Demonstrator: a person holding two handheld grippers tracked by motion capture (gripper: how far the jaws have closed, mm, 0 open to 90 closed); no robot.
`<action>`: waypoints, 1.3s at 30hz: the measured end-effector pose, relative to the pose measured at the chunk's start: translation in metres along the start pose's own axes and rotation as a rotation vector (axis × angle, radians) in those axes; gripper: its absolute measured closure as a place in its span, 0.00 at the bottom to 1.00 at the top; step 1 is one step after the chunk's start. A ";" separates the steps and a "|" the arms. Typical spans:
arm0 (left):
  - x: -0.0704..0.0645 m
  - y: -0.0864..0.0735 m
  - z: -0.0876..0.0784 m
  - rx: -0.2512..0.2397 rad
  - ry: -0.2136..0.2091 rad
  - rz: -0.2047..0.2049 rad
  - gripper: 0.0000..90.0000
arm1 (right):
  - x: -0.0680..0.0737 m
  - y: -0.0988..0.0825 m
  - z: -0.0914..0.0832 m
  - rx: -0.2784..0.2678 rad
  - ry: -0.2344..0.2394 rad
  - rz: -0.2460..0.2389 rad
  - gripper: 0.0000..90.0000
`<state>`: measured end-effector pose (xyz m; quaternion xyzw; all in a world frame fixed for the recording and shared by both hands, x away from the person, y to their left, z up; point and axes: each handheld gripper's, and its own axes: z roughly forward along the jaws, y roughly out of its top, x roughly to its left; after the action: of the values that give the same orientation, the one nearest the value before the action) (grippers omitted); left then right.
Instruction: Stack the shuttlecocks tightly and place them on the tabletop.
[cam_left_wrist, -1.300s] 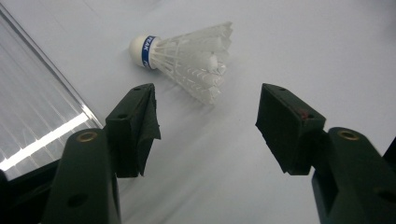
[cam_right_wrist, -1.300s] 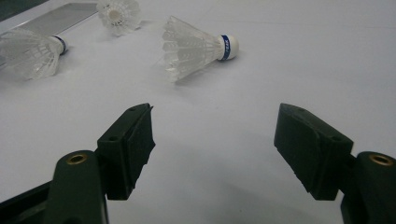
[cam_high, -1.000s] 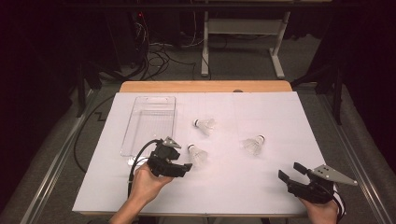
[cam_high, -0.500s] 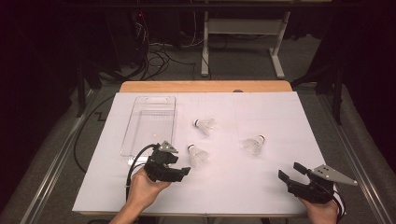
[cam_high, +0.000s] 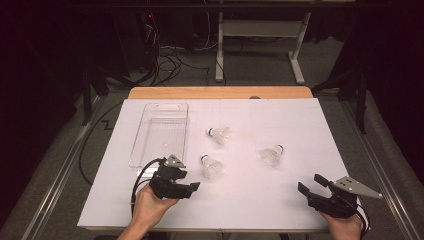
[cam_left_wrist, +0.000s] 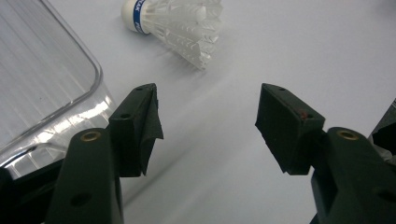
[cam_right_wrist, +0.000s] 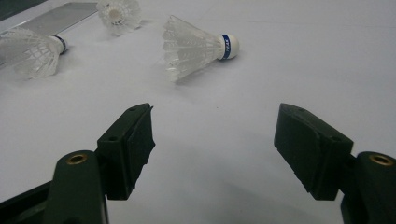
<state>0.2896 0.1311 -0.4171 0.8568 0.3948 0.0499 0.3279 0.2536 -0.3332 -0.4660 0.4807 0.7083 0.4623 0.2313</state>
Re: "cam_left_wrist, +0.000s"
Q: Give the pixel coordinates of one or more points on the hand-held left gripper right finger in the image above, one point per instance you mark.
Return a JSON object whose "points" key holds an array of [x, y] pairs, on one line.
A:
{"points": [[351, 174]]}

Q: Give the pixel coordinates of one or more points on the clear plastic container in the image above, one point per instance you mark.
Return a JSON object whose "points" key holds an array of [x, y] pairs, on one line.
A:
{"points": [[37, 62]]}

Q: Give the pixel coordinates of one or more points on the white shuttlecock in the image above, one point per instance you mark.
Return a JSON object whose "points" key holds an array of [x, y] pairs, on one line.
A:
{"points": [[183, 31]]}

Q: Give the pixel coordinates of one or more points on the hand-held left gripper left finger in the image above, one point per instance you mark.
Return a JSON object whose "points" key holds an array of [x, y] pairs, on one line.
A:
{"points": [[87, 174]]}

